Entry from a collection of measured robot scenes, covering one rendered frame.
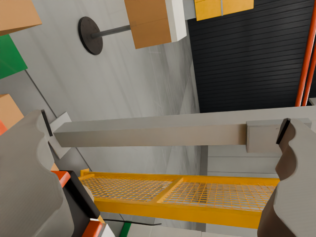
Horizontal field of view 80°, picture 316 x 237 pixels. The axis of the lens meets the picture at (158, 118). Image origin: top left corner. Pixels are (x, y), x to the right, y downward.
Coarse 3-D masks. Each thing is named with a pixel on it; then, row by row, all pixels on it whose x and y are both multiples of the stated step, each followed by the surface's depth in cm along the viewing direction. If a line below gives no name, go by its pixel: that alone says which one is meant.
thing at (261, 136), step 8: (256, 120) 107; (264, 120) 105; (272, 120) 104; (280, 120) 102; (304, 120) 98; (248, 128) 106; (256, 128) 104; (264, 128) 103; (272, 128) 102; (248, 136) 108; (256, 136) 107; (264, 136) 106; (272, 136) 105; (248, 144) 111; (256, 144) 110; (264, 144) 109; (272, 144) 107; (248, 152) 114; (256, 152) 113; (264, 152) 112; (272, 152) 110; (280, 152) 109
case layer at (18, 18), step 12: (0, 0) 75; (12, 0) 79; (24, 0) 84; (0, 12) 75; (12, 12) 79; (24, 12) 84; (36, 12) 89; (0, 24) 74; (12, 24) 79; (24, 24) 84; (36, 24) 89
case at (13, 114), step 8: (0, 96) 36; (8, 96) 37; (0, 104) 36; (8, 104) 37; (0, 112) 36; (8, 112) 37; (16, 112) 38; (8, 120) 37; (16, 120) 38; (8, 128) 37; (56, 168) 47
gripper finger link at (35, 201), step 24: (24, 120) 9; (0, 144) 7; (24, 144) 8; (0, 168) 6; (24, 168) 6; (48, 168) 8; (0, 192) 6; (24, 192) 6; (48, 192) 6; (0, 216) 5; (24, 216) 5; (48, 216) 5
